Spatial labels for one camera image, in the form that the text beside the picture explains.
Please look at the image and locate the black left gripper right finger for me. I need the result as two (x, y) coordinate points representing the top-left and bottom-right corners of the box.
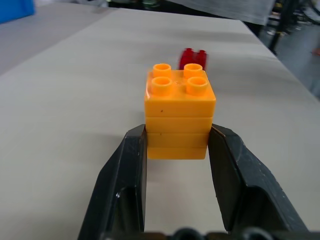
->
(207, 124), (309, 235)

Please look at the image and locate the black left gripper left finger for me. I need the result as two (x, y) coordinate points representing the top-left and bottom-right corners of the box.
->
(77, 124), (148, 240)

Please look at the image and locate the orange studded building block cube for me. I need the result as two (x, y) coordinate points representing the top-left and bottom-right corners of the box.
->
(143, 63), (217, 161)

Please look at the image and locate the red studded building block cube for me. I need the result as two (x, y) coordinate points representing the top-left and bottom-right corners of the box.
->
(177, 47), (209, 71)

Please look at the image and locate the black metal stand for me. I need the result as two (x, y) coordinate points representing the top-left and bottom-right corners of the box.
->
(267, 0), (320, 55)

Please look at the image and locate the person in grey shirt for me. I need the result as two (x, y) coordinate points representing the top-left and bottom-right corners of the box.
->
(159, 0), (274, 38)

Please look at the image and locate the blue plastic bin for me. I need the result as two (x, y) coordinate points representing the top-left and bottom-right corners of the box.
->
(0, 0), (36, 25)

